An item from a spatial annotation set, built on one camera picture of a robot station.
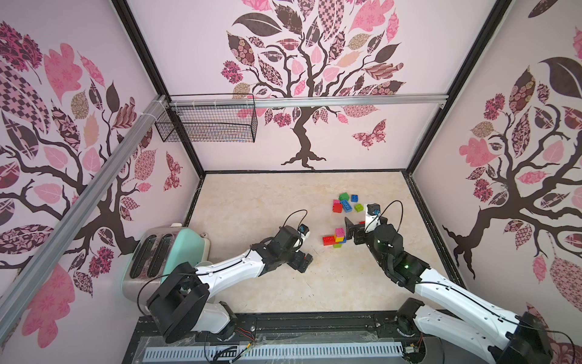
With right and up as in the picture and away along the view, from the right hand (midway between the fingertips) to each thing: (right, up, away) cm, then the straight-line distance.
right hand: (359, 214), depth 77 cm
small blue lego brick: (+6, +5, +30) cm, 31 cm away
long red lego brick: (-9, -12, +12) cm, 19 cm away
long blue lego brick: (+2, +1, +27) cm, 27 cm away
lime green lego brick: (-5, -15, +15) cm, 21 cm away
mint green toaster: (-68, -12, -4) cm, 69 cm away
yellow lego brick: (-5, -11, +10) cm, 15 cm away
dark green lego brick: (+1, +6, +30) cm, 31 cm away
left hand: (-20, -17, +7) cm, 27 cm away
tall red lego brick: (-3, 0, +27) cm, 27 cm away
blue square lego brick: (-3, -12, +11) cm, 16 cm away
